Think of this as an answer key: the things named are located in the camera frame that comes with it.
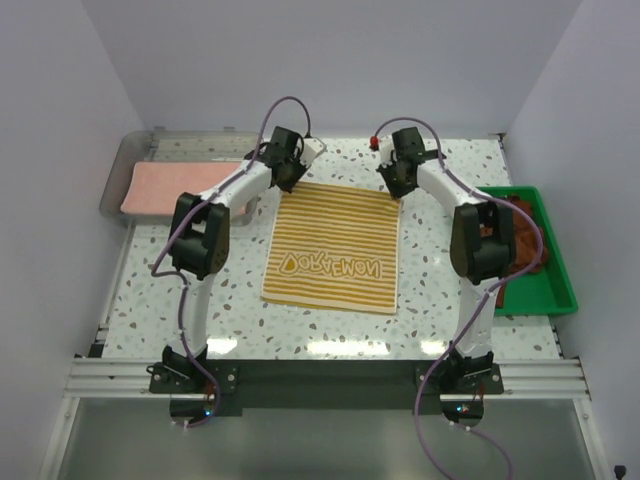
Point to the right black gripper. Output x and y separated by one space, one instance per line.
386 171

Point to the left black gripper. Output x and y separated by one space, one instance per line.
300 165

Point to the yellow white striped towel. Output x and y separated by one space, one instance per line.
334 247

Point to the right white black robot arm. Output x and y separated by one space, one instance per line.
482 250

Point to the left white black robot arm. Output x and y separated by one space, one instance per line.
199 242

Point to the folded pink towel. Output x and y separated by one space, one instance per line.
155 187

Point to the brown crumpled towel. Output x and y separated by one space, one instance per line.
526 239

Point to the clear grey plastic bin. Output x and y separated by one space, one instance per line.
173 146

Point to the green plastic tray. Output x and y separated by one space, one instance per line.
548 291

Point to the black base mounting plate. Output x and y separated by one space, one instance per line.
309 385

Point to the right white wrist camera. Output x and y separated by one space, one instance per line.
382 148

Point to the aluminium rail frame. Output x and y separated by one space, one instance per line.
527 350

